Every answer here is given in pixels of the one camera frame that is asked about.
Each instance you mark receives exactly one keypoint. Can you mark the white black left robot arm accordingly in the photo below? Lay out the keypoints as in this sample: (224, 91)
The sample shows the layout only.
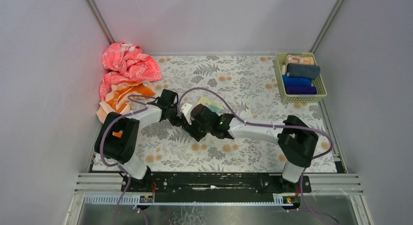
(116, 141)

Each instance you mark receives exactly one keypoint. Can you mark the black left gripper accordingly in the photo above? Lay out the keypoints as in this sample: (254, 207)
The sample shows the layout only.
(176, 120)

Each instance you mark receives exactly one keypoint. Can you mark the floral patterned table mat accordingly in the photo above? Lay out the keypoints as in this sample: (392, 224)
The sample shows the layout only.
(248, 84)

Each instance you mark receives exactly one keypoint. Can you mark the white slotted cable duct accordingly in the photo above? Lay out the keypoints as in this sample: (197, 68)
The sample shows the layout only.
(107, 199)

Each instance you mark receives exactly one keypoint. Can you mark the yellow and teal towel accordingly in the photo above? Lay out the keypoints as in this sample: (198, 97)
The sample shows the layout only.
(211, 104)

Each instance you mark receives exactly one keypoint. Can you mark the pink patterned towel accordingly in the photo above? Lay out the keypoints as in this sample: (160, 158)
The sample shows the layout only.
(126, 62)

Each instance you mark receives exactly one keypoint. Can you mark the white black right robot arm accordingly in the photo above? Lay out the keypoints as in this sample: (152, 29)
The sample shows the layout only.
(294, 138)

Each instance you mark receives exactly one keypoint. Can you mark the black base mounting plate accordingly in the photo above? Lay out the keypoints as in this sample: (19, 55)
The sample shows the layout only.
(207, 187)

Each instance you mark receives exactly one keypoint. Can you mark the rolled peach patterned towel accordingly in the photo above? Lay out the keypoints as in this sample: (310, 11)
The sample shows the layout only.
(296, 59)

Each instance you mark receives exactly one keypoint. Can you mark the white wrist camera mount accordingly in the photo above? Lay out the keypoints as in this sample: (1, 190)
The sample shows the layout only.
(186, 111)

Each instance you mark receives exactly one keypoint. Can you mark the rolled purple towel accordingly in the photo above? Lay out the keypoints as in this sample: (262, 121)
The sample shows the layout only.
(301, 90)

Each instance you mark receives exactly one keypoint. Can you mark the rolled dark grey towel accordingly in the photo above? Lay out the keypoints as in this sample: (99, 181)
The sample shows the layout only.
(299, 70)

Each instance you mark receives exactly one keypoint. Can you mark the orange and cream towel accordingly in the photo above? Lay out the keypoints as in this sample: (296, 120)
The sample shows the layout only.
(115, 98)

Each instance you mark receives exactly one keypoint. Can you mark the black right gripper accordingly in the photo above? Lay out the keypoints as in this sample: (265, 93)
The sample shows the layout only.
(196, 128)

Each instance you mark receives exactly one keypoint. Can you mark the rolled blue towel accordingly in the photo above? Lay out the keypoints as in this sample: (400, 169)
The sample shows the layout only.
(296, 81)

